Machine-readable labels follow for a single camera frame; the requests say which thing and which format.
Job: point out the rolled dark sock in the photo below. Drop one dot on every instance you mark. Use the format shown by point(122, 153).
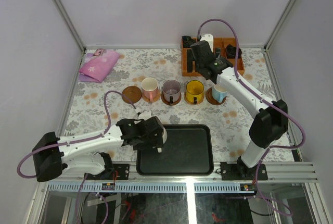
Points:
point(187, 41)
point(230, 51)

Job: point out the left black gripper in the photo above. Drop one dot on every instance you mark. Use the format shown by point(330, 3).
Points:
point(155, 135)

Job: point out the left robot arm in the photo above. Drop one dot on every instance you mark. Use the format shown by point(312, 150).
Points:
point(88, 154)

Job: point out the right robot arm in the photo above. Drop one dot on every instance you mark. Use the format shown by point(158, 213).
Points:
point(269, 120)

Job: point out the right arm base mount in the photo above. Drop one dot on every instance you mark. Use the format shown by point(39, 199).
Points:
point(239, 171)

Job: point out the orange compartment organizer box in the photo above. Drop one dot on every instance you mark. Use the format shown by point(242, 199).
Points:
point(217, 43)

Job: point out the pink folded cloth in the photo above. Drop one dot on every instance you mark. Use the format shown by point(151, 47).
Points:
point(100, 64)

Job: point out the yellow mug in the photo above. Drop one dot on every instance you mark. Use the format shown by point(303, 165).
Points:
point(194, 90)

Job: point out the pink mug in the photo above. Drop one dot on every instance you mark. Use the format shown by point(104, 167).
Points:
point(150, 88)

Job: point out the black serving tray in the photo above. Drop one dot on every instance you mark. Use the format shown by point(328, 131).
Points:
point(188, 150)

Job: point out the cream white mug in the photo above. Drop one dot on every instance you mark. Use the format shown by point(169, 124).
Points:
point(164, 139)

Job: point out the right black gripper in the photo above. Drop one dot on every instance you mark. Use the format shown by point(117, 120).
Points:
point(189, 59)

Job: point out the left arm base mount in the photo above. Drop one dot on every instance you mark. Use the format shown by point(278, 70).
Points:
point(121, 172)

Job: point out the woven rattan coaster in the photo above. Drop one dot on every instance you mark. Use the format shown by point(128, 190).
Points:
point(155, 99)
point(193, 103)

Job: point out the blue mug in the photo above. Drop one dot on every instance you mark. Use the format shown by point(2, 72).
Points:
point(218, 93)

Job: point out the purple mug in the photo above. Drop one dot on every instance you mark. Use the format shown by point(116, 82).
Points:
point(171, 91)

